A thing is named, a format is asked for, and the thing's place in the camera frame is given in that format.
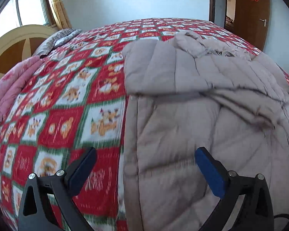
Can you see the cream and wood headboard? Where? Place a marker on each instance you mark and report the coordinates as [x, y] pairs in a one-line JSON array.
[[12, 45]]

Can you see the beige quilted down jacket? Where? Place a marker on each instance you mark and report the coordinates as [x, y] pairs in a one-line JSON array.
[[183, 125]]

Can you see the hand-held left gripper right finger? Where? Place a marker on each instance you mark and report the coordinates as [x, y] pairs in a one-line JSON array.
[[208, 170]]

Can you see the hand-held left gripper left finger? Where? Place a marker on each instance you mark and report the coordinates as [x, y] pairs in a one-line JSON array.
[[83, 170]]

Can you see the pink floral folded quilt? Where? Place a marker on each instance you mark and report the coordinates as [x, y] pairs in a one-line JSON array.
[[9, 84]]

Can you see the dark wooden door frame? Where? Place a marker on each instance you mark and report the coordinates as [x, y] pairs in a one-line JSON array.
[[212, 4]]

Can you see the red checkered cartoon bedsheet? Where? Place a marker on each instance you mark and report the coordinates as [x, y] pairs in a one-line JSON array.
[[62, 101]]

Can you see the window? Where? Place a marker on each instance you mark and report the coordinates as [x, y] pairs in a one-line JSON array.
[[26, 4]]

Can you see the striped pillow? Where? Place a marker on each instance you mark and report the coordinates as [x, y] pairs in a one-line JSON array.
[[53, 42]]

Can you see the brown wooden door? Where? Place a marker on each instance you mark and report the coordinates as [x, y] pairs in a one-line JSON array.
[[251, 21]]

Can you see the short yellow floral curtain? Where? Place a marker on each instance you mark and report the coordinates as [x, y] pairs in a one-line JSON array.
[[59, 7]]

